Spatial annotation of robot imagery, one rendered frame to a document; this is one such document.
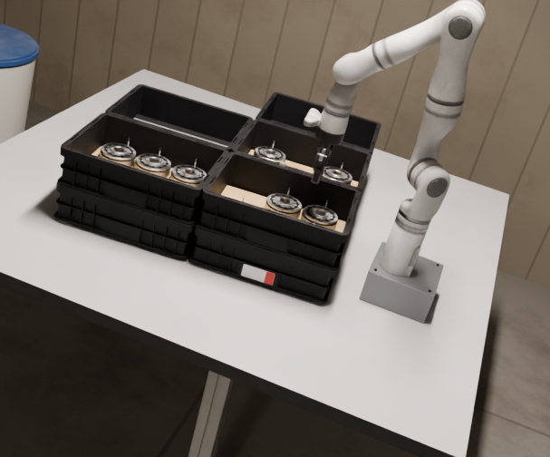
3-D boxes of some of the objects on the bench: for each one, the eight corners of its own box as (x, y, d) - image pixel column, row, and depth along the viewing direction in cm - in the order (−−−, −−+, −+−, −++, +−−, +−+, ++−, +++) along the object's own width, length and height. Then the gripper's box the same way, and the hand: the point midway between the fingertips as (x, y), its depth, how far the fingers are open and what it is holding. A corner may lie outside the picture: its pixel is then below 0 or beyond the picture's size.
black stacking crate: (341, 257, 245) (351, 222, 239) (324, 308, 219) (336, 272, 213) (216, 218, 248) (223, 183, 242) (185, 264, 222) (193, 227, 216)
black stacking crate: (216, 217, 248) (223, 183, 242) (185, 264, 222) (193, 227, 216) (94, 179, 252) (99, 144, 246) (50, 220, 225) (54, 182, 220)
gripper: (341, 140, 210) (324, 194, 218) (350, 120, 223) (333, 171, 231) (313, 131, 210) (298, 185, 219) (323, 111, 223) (309, 163, 231)
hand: (318, 173), depth 224 cm, fingers open, 5 cm apart
